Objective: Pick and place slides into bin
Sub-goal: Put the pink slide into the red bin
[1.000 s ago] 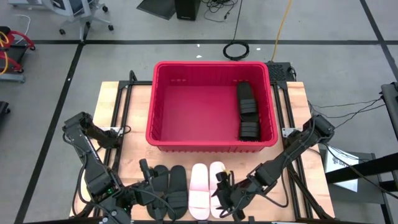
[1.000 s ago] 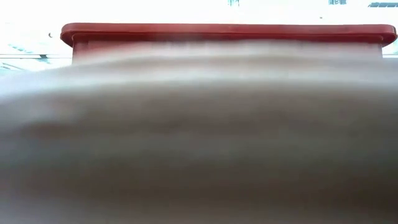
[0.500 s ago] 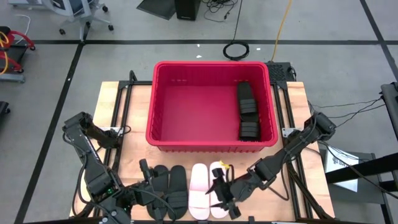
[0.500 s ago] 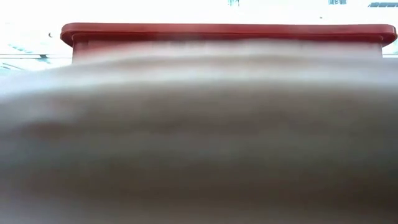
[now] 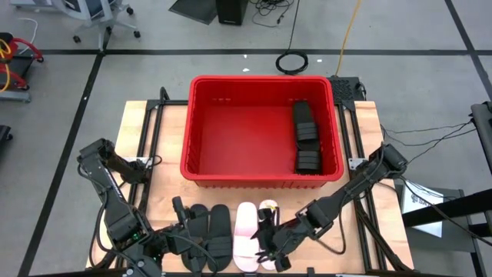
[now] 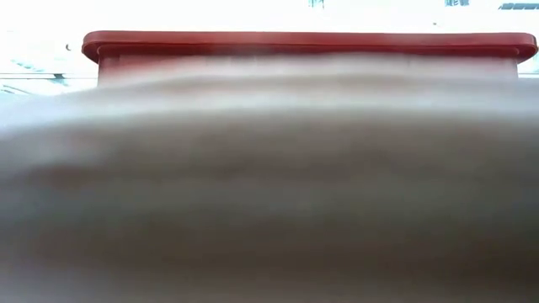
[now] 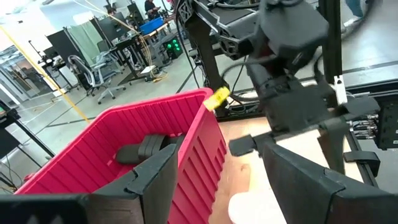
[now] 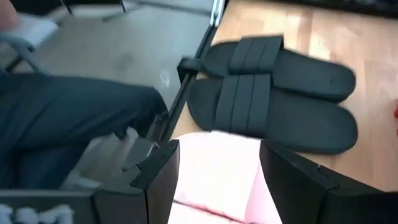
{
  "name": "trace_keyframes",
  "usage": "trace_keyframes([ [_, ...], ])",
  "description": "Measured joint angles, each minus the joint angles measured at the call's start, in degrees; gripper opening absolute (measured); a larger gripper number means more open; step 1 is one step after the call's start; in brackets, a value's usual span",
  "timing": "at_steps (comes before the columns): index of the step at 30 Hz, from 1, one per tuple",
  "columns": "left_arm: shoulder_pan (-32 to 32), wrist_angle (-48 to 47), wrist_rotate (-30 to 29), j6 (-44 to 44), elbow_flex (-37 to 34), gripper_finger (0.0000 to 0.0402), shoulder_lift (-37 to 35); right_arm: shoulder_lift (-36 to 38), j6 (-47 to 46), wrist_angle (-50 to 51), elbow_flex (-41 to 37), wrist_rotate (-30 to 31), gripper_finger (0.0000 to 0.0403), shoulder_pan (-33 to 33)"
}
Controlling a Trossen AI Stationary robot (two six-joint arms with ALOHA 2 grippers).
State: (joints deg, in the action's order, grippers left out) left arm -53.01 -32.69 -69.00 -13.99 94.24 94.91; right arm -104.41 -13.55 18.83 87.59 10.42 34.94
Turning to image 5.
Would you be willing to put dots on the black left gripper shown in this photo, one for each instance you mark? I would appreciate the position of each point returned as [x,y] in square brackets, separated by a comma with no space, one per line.
[175,242]

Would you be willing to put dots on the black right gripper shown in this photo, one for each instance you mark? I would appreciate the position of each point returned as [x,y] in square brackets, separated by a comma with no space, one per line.
[284,236]

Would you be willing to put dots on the white slide sandal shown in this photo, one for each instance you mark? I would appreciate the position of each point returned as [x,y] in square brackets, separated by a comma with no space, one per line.
[246,231]
[268,204]

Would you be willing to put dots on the black slide sandal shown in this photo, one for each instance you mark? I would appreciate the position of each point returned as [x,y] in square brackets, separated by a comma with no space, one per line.
[304,115]
[221,223]
[200,208]
[308,161]

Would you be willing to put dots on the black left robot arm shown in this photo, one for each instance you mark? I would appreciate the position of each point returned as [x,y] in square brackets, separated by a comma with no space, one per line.
[115,207]

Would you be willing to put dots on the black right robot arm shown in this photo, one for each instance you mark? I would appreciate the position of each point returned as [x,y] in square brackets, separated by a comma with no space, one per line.
[346,192]

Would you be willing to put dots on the red plastic bin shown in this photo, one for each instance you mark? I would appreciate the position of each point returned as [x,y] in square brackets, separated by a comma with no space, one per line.
[246,146]

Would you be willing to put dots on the white printed paper sheet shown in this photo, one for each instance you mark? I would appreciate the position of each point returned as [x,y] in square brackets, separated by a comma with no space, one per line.
[417,200]

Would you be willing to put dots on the black metal beam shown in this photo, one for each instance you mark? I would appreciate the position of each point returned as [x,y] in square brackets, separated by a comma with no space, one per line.
[453,207]

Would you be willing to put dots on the grey cabinet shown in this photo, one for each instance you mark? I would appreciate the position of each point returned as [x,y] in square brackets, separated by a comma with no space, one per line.
[457,236]

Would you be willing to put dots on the grey office chair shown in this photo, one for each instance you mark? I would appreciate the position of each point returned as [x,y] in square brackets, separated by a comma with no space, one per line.
[103,32]

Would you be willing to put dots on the black floor mat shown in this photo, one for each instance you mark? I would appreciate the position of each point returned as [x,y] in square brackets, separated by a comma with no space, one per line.
[196,9]

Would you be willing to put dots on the black computer tower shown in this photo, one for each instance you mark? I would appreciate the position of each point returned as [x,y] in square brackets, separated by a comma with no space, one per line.
[231,11]

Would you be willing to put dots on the red-framed cart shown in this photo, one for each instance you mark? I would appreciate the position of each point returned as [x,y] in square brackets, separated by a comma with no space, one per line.
[19,61]

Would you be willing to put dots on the black table frame rails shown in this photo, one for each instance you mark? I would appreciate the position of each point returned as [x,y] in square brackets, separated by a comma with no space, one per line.
[344,134]
[173,103]

